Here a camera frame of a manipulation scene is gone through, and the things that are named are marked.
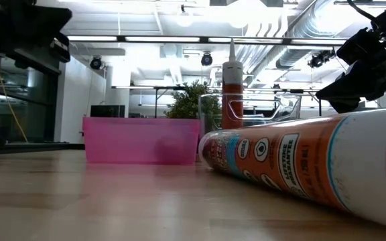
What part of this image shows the clear plastic bin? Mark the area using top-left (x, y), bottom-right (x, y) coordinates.
top-left (198, 92), bottom-right (302, 137)

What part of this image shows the black monitor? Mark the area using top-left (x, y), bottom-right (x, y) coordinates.
top-left (90, 104), bottom-right (126, 118)

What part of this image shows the small green potted plant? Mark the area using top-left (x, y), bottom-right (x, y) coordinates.
top-left (164, 80), bottom-right (222, 131)

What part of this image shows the orange white sealant tube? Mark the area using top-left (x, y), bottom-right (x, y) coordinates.
top-left (198, 106), bottom-right (386, 234)
top-left (221, 37), bottom-right (244, 131)

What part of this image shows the yellow cable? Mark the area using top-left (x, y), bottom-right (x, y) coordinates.
top-left (0, 53), bottom-right (29, 143)

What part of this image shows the black framed background table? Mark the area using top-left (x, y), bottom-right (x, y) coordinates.
top-left (112, 85), bottom-right (322, 118)

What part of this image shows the silver ventilation duct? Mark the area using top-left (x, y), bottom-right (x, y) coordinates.
top-left (275, 0), bottom-right (348, 70)

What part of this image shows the pink translucent plastic bin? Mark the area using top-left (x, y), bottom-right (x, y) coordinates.
top-left (82, 116), bottom-right (201, 165)

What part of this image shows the black track spotlight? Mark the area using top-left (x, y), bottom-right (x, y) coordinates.
top-left (308, 50), bottom-right (335, 69)
top-left (200, 52), bottom-right (214, 67)
top-left (89, 56), bottom-right (103, 70)

